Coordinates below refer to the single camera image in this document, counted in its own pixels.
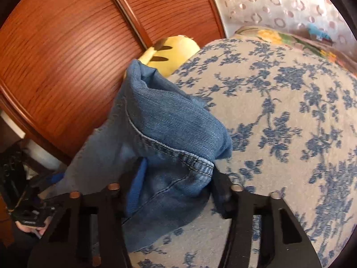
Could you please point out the blue denim pants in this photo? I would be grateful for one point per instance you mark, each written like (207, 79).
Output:
(167, 122)

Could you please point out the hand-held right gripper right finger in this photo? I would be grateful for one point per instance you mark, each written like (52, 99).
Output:
(223, 196)

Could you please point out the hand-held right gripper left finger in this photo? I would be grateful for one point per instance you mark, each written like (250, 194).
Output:
(136, 185)

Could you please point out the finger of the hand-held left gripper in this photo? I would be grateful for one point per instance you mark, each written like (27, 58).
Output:
(57, 179)

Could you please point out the colourful floral pillow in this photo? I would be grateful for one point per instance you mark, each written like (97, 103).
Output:
(267, 35)

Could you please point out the light blue cloth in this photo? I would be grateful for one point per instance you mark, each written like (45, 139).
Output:
(316, 32)

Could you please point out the circle-patterned sheer curtain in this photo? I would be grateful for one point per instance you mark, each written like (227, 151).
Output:
(251, 2)

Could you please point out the person's left hand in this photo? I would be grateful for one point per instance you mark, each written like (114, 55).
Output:
(33, 231)

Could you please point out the yellow plush toy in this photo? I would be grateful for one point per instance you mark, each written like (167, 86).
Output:
(178, 50)

